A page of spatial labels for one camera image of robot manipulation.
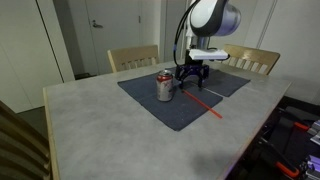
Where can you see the red and silver soda can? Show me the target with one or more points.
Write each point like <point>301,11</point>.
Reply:
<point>165,88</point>

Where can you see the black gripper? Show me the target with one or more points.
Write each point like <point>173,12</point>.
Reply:
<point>193,68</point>

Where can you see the light wooden slat-back chair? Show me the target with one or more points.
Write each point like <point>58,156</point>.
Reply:
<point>133,53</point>
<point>250,55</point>
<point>20,150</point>

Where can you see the white room door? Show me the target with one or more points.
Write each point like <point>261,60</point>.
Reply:
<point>116,33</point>

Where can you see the dark blue cloth placemat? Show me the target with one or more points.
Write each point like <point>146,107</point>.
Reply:
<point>226,83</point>
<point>173,113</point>

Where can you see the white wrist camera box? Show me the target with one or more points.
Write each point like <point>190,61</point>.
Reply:
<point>208,54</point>

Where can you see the black and orange bar clamp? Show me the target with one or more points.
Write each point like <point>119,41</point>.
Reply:
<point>286,170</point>
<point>301,126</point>

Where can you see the red plastic straw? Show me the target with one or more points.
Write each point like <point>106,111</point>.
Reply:
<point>203,105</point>

